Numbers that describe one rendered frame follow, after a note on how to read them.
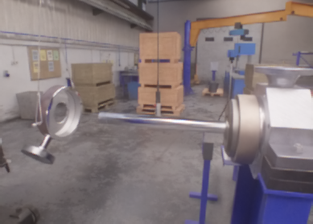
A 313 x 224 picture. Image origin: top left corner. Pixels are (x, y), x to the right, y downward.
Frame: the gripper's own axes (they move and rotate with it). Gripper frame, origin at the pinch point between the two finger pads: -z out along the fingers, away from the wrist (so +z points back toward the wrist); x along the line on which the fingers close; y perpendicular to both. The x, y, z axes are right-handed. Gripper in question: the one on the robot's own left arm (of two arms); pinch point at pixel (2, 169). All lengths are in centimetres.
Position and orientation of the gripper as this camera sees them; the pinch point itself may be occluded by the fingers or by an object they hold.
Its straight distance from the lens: 210.9
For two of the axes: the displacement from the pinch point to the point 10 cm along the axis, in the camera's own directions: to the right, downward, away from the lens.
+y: 2.0, -2.3, 9.5
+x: 9.6, -1.5, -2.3
